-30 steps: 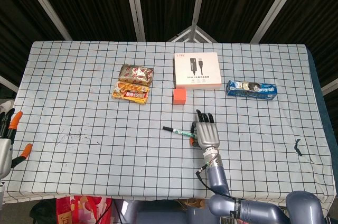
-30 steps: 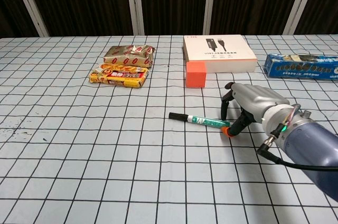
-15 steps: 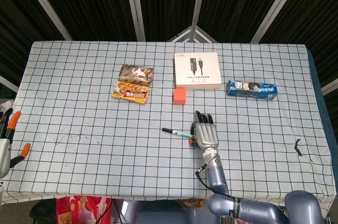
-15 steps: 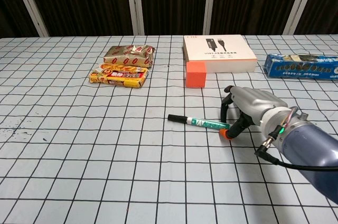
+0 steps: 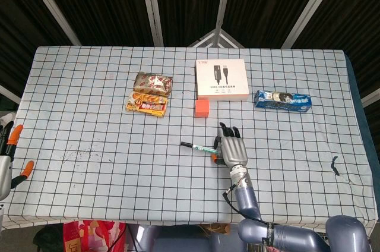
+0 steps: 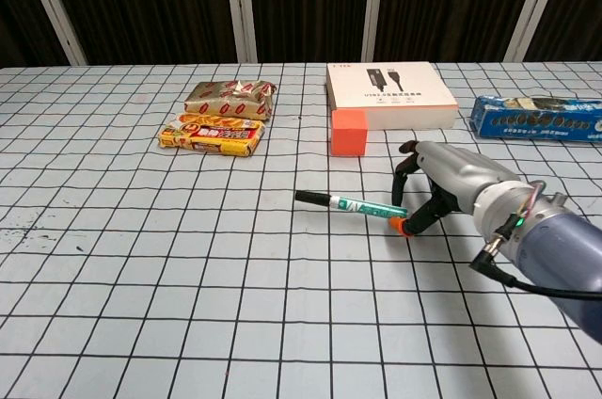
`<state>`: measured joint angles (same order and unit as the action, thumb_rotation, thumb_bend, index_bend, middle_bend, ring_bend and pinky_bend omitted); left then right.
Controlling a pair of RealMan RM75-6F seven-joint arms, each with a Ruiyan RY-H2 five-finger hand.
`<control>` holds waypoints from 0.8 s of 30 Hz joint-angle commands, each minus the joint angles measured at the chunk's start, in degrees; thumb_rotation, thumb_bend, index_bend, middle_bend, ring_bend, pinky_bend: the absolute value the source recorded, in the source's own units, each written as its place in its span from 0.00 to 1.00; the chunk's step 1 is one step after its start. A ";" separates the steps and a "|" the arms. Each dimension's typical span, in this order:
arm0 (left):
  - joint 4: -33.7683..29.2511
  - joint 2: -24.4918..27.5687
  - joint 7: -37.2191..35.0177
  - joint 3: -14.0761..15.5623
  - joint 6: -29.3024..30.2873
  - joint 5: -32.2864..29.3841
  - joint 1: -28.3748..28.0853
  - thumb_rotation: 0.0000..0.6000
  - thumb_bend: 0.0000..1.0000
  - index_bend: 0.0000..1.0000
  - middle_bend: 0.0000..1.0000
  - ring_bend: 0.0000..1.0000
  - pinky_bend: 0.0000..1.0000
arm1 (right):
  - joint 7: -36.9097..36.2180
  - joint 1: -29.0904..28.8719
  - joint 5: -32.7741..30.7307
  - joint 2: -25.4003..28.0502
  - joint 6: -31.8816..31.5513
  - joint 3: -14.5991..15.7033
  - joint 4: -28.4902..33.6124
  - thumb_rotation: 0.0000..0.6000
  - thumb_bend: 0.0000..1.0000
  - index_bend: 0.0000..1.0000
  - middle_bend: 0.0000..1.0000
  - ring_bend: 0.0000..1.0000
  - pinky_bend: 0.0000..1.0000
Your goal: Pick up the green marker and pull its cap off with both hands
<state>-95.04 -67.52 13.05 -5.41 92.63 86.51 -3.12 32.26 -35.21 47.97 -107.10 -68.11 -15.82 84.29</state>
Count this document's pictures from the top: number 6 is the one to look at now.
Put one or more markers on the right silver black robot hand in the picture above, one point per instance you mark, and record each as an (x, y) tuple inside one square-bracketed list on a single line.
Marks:
[(465, 173)]

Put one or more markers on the orange cube block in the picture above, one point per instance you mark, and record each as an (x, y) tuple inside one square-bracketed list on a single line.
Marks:
[(349, 133)]

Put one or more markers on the black marker cap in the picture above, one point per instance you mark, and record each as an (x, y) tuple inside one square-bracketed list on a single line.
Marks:
[(312, 197)]

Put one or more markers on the blue cookie box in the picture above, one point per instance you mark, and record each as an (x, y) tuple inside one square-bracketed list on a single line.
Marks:
[(536, 119)]

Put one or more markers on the gold red snack packet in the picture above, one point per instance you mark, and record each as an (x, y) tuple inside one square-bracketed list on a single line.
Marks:
[(230, 100)]

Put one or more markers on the yellow red snack packet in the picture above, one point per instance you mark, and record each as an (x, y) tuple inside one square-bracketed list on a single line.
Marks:
[(211, 135)]

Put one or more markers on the white checkered tablecloth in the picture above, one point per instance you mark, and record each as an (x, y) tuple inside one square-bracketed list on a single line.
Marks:
[(188, 276)]

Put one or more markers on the white metal frame post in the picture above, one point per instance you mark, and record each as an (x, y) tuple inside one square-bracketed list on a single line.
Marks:
[(375, 4), (531, 4), (52, 4), (240, 4)]

